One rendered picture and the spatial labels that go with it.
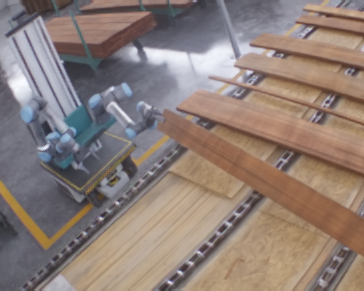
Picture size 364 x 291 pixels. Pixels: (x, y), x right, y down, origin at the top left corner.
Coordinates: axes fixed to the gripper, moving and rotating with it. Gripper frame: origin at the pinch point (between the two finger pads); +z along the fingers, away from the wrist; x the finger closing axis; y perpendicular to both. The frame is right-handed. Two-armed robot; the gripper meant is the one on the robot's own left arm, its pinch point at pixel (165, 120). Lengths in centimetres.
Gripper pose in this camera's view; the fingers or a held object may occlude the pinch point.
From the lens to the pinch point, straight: 252.5
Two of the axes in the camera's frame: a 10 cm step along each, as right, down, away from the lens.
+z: 5.7, 3.5, -7.4
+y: 3.9, -9.1, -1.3
